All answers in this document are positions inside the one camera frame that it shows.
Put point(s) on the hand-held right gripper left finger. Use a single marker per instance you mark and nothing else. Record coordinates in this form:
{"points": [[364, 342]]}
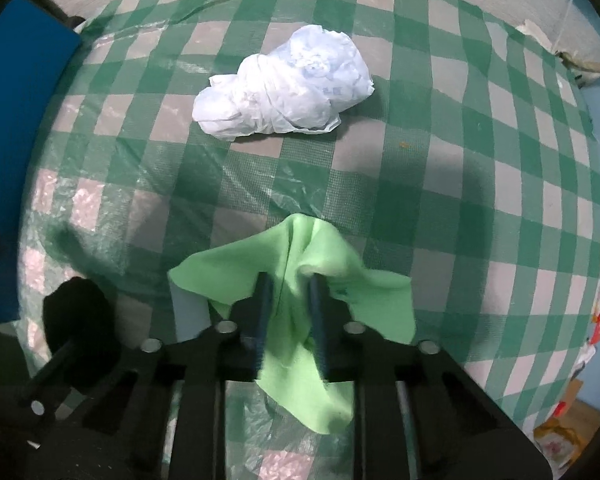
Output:
{"points": [[262, 320]]}

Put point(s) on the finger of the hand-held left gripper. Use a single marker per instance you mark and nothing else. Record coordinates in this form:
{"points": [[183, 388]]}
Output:
{"points": [[50, 380]]}

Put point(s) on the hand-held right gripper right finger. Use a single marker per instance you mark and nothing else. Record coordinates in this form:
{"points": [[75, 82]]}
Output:
{"points": [[319, 320]]}

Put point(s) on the light green cloth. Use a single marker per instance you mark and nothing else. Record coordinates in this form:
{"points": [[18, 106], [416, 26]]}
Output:
{"points": [[375, 305]]}

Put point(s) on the black cloth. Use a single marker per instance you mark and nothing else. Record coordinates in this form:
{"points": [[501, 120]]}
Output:
{"points": [[77, 315]]}

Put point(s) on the blue cardboard box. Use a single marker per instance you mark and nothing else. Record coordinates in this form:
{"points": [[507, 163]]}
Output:
{"points": [[15, 160]]}

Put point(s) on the white foam block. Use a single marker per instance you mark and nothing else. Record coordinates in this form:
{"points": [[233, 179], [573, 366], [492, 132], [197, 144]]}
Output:
{"points": [[190, 317]]}

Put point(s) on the green checked tablecloth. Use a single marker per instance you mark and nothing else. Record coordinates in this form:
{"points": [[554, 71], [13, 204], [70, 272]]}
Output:
{"points": [[430, 185]]}

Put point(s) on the white plastic bag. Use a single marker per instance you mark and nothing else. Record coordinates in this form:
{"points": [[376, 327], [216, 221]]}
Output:
{"points": [[285, 90]]}

